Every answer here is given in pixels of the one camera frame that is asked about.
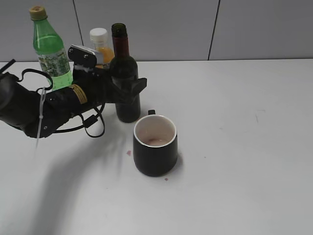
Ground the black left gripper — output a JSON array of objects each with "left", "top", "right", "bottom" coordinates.
[{"left": 73, "top": 68, "right": 147, "bottom": 105}]

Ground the dark red wine bottle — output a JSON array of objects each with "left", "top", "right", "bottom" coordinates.
[{"left": 110, "top": 23, "right": 140, "bottom": 123}]

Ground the black mug white interior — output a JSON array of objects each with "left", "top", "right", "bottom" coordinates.
[{"left": 133, "top": 110, "right": 178, "bottom": 177}]

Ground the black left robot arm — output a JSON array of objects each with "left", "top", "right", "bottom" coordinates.
[{"left": 0, "top": 68, "right": 147, "bottom": 138}]

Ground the orange juice bottle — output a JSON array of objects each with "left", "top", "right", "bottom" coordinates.
[{"left": 89, "top": 28, "right": 114, "bottom": 69}]

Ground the white zip tie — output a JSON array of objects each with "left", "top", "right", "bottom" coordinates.
[{"left": 33, "top": 87, "right": 46, "bottom": 159}]

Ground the green plastic soda bottle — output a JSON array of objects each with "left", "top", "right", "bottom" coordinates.
[{"left": 29, "top": 6, "right": 73, "bottom": 90}]

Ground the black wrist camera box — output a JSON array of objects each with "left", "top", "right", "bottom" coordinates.
[{"left": 67, "top": 45, "right": 103, "bottom": 69}]

